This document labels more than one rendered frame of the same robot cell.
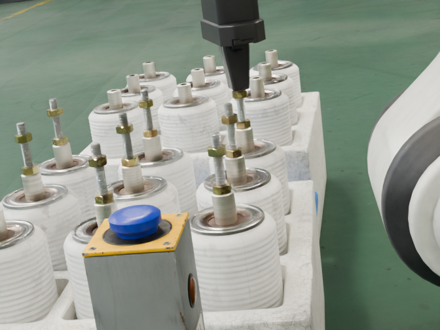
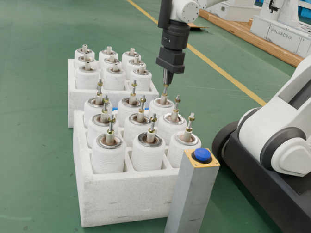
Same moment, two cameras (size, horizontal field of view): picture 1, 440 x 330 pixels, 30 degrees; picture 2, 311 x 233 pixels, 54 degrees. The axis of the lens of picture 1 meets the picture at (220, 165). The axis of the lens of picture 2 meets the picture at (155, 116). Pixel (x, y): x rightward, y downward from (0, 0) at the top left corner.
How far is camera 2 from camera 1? 0.55 m
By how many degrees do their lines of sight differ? 30
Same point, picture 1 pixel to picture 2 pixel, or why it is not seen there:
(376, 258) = not seen: hidden behind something
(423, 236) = (276, 161)
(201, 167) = (122, 96)
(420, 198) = (280, 152)
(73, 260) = (142, 152)
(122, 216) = (201, 153)
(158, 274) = (213, 172)
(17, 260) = (122, 151)
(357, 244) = not seen: hidden behind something
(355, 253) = not seen: hidden behind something
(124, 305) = (200, 180)
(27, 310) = (121, 167)
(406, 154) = (275, 139)
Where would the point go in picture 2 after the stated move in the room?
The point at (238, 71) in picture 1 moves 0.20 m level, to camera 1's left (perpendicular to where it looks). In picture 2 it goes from (170, 78) to (115, 80)
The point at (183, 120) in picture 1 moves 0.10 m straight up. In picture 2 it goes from (116, 78) to (119, 56)
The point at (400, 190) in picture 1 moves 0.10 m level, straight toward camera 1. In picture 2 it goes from (271, 148) to (294, 173)
